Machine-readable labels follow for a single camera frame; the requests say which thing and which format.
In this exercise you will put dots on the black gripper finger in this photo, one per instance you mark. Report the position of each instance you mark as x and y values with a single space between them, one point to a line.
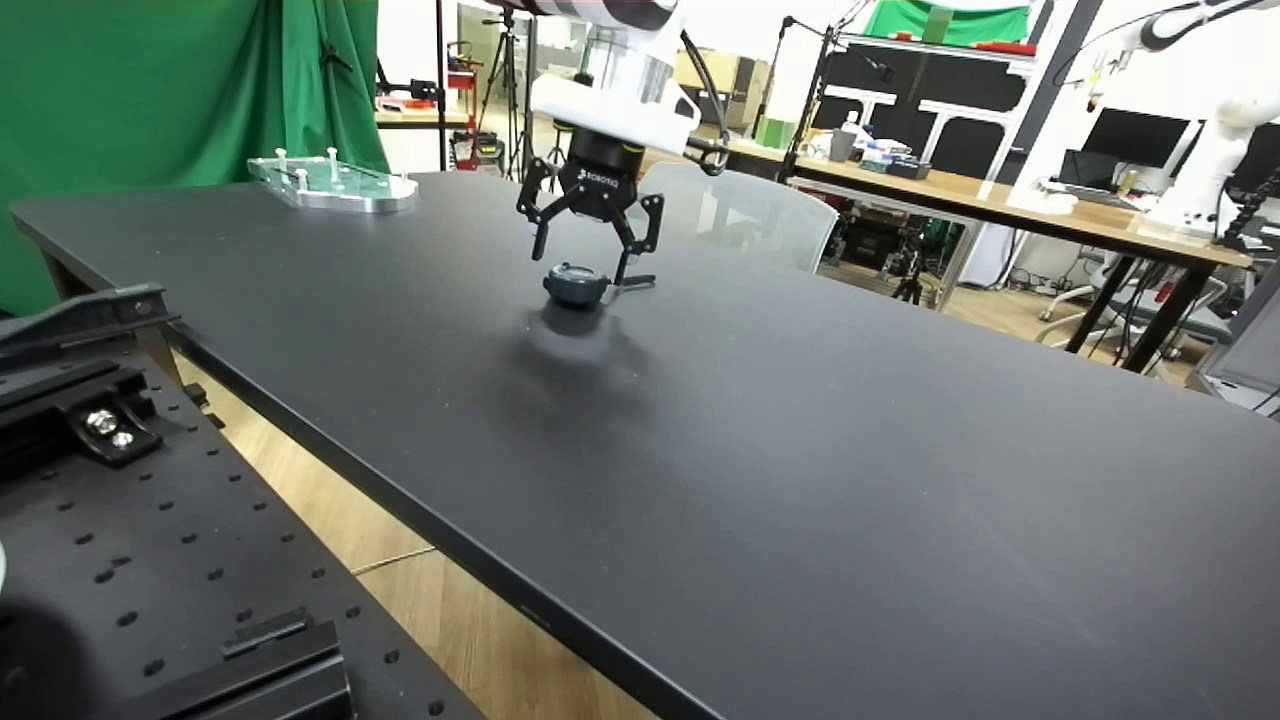
533 210
638 240

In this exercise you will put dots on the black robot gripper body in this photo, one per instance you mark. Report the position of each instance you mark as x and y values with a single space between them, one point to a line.
598 174

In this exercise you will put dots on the black toy pan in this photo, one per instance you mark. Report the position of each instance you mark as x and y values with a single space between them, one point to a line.
581 288

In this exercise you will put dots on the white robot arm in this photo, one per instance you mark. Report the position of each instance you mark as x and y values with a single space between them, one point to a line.
623 107

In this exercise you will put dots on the clear acrylic plate with bolts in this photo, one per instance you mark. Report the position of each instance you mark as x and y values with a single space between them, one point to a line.
331 184

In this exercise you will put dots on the wooden desk with black legs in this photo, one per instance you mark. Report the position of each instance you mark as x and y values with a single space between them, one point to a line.
1081 222

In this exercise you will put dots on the green backdrop curtain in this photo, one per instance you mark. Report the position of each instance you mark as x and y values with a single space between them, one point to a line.
171 93

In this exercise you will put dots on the black computer monitor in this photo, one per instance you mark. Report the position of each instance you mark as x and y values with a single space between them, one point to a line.
1121 138

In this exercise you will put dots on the black perforated breadboard platform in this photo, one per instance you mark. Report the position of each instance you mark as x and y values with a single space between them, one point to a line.
174 587

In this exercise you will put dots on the black camera tripod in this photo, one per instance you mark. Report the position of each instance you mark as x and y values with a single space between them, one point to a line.
508 76

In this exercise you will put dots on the black mounting bracket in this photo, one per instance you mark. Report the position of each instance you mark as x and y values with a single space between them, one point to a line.
115 434

